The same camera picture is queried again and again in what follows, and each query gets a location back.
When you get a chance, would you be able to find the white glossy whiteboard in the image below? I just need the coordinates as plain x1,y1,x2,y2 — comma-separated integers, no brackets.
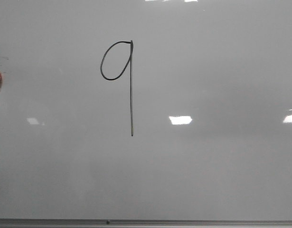
0,0,292,220

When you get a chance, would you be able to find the grey aluminium whiteboard frame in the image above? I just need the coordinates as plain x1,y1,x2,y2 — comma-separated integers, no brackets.
0,218,292,228

